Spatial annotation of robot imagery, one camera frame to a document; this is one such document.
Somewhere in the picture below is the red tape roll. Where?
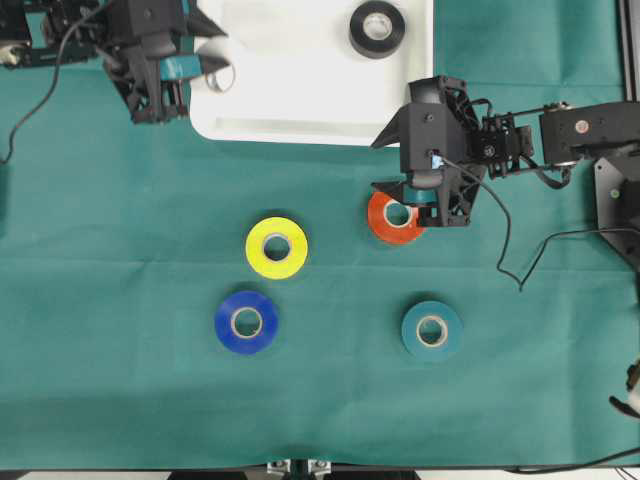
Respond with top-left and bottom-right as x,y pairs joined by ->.
367,192 -> 426,245

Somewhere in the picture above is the blue tape roll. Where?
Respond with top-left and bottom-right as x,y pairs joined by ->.
214,291 -> 279,355

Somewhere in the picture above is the yellow tape roll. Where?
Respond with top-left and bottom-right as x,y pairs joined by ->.
245,217 -> 308,280

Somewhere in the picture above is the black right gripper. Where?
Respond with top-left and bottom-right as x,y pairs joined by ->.
370,81 -> 484,227

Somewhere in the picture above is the white tape roll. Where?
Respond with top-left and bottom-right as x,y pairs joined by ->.
205,65 -> 236,94

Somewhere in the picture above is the white plastic case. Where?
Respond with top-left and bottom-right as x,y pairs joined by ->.
190,1 -> 434,146

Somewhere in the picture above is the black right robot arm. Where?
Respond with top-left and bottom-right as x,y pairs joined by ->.
371,76 -> 639,269

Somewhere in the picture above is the silver table clamp bracket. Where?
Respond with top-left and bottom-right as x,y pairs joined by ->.
266,459 -> 332,480

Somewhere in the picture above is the black aluminium frame rail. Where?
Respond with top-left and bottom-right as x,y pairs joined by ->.
617,0 -> 640,102

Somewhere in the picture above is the teal tape roll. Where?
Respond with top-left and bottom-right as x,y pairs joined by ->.
401,301 -> 463,363

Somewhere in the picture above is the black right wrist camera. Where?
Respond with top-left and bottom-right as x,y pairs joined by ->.
399,76 -> 467,189

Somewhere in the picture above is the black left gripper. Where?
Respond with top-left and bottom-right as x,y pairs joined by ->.
97,1 -> 230,124

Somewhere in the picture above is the black tape roll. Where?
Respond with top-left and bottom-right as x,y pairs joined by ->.
349,1 -> 406,59

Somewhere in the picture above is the black cable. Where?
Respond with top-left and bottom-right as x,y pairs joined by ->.
442,159 -> 640,294

